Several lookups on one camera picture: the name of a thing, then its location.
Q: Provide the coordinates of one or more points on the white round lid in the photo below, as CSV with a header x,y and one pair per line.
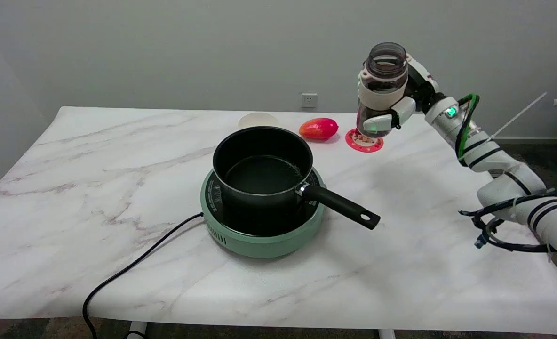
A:
x,y
258,120

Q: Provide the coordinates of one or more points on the red round coaster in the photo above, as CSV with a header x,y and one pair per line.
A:
x,y
361,143

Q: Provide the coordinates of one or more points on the green induction cooker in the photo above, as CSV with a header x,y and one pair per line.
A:
x,y
259,226

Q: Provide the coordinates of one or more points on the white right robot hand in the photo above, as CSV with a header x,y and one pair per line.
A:
x,y
403,109

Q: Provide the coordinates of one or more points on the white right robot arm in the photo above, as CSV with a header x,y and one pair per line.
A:
x,y
504,165

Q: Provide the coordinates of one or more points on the clear plastic bottle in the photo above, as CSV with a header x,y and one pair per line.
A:
x,y
383,77

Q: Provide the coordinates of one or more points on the white wall socket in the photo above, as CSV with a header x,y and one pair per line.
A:
x,y
309,100

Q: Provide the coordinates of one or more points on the red mango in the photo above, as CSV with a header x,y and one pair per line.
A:
x,y
318,128

